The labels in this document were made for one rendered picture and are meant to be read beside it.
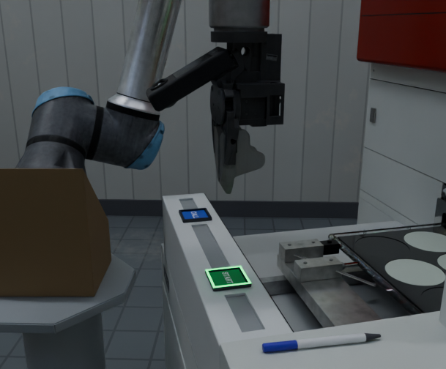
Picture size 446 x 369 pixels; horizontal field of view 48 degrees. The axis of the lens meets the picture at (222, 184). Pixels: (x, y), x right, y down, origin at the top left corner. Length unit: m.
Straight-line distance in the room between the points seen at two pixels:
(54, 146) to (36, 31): 2.64
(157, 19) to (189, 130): 2.42
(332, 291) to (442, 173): 0.46
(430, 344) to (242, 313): 0.23
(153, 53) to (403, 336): 0.72
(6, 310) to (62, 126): 0.36
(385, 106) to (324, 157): 2.13
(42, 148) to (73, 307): 0.30
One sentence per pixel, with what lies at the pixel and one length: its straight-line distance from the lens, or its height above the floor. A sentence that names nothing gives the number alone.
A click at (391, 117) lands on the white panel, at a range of 1.39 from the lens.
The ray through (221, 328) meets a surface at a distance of 0.63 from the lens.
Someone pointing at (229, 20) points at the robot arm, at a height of 1.32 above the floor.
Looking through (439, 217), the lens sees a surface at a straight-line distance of 1.23.
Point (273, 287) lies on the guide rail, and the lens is 0.97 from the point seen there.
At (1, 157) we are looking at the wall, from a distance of 3.86.
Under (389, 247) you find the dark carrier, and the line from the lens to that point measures 1.03.
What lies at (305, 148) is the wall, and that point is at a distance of 3.49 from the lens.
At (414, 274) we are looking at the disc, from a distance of 0.94.
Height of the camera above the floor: 1.31
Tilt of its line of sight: 18 degrees down
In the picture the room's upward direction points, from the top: straight up
